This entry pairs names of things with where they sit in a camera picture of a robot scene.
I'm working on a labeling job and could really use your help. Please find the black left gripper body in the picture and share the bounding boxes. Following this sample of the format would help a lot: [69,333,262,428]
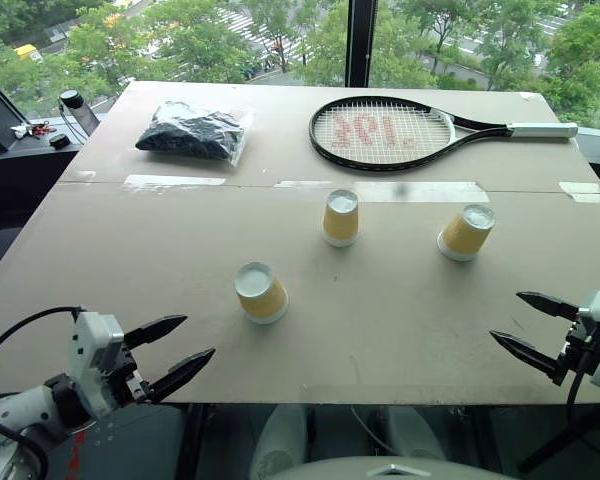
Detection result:
[107,343,154,409]

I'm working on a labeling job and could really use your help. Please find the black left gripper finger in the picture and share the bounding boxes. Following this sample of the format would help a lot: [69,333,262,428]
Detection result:
[146,347,217,404]
[123,314,189,352]

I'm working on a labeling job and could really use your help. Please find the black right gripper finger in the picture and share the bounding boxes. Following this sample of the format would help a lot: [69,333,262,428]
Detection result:
[515,291,581,322]
[489,329,567,387]

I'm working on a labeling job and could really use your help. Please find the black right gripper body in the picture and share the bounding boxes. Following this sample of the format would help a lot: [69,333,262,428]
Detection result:
[555,319,600,384]

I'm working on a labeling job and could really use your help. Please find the black tripod leg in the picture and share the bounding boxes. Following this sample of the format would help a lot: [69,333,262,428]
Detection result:
[516,405,600,475]

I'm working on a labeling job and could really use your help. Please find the yellow paper cup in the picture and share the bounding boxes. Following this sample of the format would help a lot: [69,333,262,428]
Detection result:
[436,202,497,263]
[321,188,360,249]
[233,261,290,326]

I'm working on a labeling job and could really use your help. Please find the white rounded robot leg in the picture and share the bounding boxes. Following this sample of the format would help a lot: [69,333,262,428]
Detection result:
[378,404,447,462]
[248,404,312,480]

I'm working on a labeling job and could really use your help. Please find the long clear tape strip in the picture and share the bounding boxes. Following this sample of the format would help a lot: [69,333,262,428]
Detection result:
[121,174,227,192]

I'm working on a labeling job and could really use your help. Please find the wide clear tape strip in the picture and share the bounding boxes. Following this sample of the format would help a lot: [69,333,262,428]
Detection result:
[354,180,492,204]

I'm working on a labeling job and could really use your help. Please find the grey rounded robot body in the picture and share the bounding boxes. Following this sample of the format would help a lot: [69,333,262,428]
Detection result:
[273,453,517,480]

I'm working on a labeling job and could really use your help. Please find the clear bag of black items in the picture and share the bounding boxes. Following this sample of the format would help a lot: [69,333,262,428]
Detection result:
[134,100,256,169]

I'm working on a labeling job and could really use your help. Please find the black and white tennis racket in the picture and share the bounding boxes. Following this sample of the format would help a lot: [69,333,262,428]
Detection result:
[307,95,580,176]

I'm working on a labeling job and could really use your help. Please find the short clear tape strip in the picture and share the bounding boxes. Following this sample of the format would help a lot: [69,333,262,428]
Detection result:
[273,179,334,190]

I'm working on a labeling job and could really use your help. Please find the black capped bottle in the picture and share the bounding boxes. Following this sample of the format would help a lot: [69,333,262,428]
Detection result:
[58,90,102,147]

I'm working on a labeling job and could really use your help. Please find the small red and white items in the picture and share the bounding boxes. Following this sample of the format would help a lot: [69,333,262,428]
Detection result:
[8,121,52,140]

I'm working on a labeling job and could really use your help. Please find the yellow vehicle outside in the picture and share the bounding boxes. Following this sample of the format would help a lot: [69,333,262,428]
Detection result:
[13,43,45,65]

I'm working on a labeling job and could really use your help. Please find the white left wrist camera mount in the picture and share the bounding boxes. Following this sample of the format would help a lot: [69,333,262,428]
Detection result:
[66,310,127,419]

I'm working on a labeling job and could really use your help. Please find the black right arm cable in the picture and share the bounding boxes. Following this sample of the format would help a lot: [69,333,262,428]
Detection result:
[564,349,600,454]

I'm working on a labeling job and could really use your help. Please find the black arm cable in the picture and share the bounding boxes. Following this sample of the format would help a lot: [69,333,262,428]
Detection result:
[564,349,600,454]
[0,306,83,371]

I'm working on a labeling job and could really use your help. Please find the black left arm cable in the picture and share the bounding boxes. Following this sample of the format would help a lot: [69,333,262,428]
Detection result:
[0,306,83,371]

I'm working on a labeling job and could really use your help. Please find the black window frame post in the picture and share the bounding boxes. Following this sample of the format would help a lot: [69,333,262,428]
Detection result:
[346,0,380,89]

